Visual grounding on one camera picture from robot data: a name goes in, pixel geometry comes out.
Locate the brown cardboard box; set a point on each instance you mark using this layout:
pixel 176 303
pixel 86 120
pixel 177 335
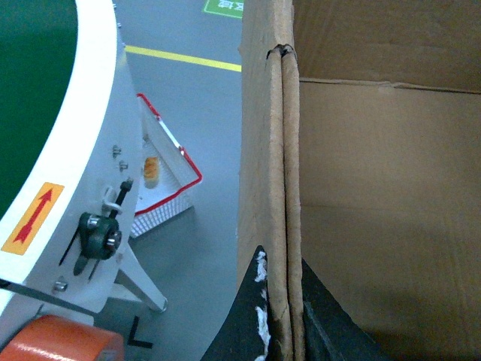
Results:
pixel 360 156

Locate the green bearing block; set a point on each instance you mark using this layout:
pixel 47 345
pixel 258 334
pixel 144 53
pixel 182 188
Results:
pixel 100 238

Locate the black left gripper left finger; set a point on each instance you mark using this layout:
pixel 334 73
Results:
pixel 245 333

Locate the bread in basket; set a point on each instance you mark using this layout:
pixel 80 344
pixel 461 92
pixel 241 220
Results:
pixel 151 171

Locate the green curved conveyor belt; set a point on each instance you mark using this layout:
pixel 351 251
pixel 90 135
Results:
pixel 38 45

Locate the white red-rimmed mesh basket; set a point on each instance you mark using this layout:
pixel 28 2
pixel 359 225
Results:
pixel 178 174

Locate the white conveyor outer rim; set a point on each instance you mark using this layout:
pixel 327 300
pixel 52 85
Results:
pixel 33 226

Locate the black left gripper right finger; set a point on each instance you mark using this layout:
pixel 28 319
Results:
pixel 330 333

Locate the orange tape roll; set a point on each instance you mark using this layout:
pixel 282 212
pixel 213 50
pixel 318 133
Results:
pixel 53 337

